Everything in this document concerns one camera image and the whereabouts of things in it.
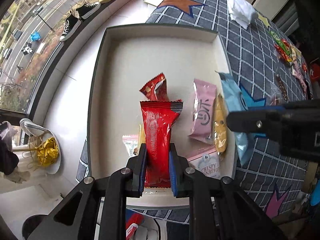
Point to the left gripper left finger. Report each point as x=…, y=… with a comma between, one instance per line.
x=96, y=201

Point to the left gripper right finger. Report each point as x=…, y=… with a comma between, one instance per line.
x=218, y=208

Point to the light blue snack packet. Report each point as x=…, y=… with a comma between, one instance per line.
x=235, y=119

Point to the golden brown snack packet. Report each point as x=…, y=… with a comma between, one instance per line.
x=220, y=128

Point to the pink snack packet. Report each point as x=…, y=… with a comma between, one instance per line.
x=203, y=111

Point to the red snack bar packet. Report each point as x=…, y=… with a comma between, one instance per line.
x=158, y=119

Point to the clear wrapped chocolate roll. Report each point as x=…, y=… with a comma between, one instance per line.
x=278, y=92

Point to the crispy berry snack box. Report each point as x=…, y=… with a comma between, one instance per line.
x=207, y=161

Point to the long pink snack bar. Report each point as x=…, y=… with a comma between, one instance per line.
x=296, y=72

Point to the grey grid patterned carpet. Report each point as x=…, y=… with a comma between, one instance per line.
x=184, y=49

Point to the small red candy packet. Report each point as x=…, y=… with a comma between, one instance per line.
x=304, y=67

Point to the yellow crumpled bag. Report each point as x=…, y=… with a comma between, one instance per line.
x=48, y=152

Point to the small red snack packet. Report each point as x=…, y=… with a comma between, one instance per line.
x=282, y=54

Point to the red yellow snack bag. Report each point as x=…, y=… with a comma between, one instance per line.
x=289, y=53

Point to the green snack bag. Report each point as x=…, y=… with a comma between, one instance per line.
x=278, y=40

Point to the white crumpled tissue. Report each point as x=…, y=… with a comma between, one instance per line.
x=241, y=12

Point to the opened red snack packet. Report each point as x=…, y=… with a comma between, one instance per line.
x=156, y=89

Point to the black white sneaker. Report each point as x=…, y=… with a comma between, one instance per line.
x=71, y=24

